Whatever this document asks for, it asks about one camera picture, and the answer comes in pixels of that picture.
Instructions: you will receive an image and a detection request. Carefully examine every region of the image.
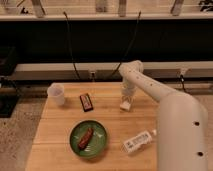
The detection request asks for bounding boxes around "translucent plastic cup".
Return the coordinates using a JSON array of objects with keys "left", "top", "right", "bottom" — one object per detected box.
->
[{"left": 47, "top": 83, "right": 65, "bottom": 106}]

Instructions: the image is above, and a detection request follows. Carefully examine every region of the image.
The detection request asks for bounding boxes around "green plate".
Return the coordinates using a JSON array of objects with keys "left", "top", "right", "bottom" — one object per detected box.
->
[{"left": 69, "top": 120, "right": 108, "bottom": 159}]

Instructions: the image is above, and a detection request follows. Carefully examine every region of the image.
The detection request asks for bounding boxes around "right black cable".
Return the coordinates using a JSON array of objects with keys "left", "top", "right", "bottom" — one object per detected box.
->
[{"left": 179, "top": 74, "right": 188, "bottom": 94}]

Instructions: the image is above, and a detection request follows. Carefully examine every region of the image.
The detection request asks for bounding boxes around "black cable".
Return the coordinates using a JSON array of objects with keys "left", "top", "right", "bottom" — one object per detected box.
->
[
  {"left": 179, "top": 74, "right": 188, "bottom": 94},
  {"left": 110, "top": 11, "right": 142, "bottom": 78},
  {"left": 62, "top": 11, "right": 82, "bottom": 81}
]

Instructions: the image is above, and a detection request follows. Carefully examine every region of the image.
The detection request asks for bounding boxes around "dark object at left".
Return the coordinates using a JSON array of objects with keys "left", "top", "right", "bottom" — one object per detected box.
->
[{"left": 0, "top": 46, "right": 19, "bottom": 118}]

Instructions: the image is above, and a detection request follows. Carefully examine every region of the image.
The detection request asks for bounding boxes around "middle black cable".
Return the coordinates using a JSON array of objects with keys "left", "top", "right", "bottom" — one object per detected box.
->
[{"left": 110, "top": 11, "right": 142, "bottom": 78}]

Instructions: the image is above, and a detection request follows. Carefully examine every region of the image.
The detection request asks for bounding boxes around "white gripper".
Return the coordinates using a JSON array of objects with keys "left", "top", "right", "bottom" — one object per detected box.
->
[{"left": 121, "top": 80, "right": 136, "bottom": 103}]

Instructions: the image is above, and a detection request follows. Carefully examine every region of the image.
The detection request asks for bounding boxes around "white sponge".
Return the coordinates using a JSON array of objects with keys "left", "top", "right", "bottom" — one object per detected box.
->
[{"left": 120, "top": 101, "right": 131, "bottom": 111}]

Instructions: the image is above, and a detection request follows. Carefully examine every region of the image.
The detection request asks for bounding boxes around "left black cable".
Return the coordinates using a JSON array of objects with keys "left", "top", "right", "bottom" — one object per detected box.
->
[{"left": 62, "top": 11, "right": 82, "bottom": 81}]

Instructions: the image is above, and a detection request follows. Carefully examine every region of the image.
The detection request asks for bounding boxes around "brown food piece on plate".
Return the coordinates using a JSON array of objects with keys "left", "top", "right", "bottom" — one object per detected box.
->
[{"left": 78, "top": 128, "right": 93, "bottom": 150}]

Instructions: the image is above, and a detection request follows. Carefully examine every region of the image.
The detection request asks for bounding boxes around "dark snack bar packet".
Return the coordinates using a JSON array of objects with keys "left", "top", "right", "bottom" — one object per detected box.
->
[{"left": 80, "top": 93, "right": 93, "bottom": 112}]

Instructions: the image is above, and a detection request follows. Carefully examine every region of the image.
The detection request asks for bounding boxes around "wall outlet left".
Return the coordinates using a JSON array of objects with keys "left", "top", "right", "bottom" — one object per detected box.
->
[{"left": 88, "top": 70, "right": 96, "bottom": 81}]

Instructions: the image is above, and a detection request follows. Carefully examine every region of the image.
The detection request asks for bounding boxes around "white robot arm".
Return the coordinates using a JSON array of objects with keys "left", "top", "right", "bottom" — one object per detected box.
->
[{"left": 119, "top": 60, "right": 208, "bottom": 171}]

